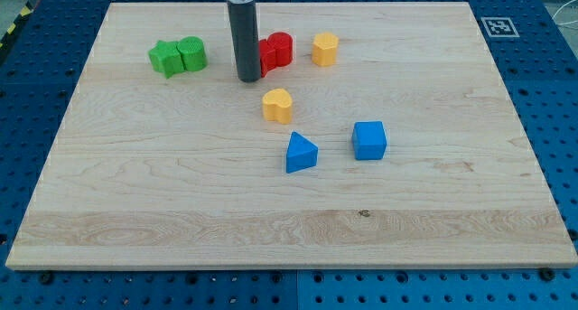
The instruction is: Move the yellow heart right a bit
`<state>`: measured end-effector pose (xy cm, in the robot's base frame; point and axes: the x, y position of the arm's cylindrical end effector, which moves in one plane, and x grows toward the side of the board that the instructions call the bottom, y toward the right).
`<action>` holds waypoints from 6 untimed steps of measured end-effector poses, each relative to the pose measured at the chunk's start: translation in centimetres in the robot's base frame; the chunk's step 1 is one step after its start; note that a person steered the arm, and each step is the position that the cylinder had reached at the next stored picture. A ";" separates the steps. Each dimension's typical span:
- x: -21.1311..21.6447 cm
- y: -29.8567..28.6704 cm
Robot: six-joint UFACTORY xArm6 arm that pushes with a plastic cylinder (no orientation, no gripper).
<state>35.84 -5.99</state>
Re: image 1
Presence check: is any green cylinder block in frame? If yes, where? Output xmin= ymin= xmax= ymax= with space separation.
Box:
xmin=177 ymin=36 xmax=208 ymax=71

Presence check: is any red cylinder block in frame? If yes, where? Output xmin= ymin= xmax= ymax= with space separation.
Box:
xmin=267 ymin=32 xmax=293 ymax=67

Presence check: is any yellow black hazard tape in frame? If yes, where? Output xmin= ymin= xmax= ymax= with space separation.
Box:
xmin=1 ymin=2 xmax=34 ymax=51

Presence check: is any blue cube block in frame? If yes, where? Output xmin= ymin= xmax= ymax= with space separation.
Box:
xmin=351 ymin=121 xmax=387 ymax=160

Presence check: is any blue triangle block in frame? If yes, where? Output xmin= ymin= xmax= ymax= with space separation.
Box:
xmin=285 ymin=131 xmax=319 ymax=174

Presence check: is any white cable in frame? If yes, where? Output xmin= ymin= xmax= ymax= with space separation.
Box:
xmin=551 ymin=0 xmax=578 ymax=32

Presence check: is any green star block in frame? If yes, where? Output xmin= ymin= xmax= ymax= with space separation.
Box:
xmin=148 ymin=41 xmax=185 ymax=79

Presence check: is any yellow hexagon block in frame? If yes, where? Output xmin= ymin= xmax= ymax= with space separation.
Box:
xmin=312 ymin=32 xmax=339 ymax=67

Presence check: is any yellow heart block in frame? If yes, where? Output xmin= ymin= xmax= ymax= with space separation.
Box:
xmin=262 ymin=88 xmax=293 ymax=125

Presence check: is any white fiducial marker tag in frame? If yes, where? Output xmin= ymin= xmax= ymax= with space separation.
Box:
xmin=480 ymin=17 xmax=519 ymax=38

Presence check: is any light wooden board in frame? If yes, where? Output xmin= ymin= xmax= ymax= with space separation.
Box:
xmin=6 ymin=2 xmax=577 ymax=271

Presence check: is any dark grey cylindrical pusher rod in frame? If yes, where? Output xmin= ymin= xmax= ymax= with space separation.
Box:
xmin=227 ymin=1 xmax=261 ymax=82

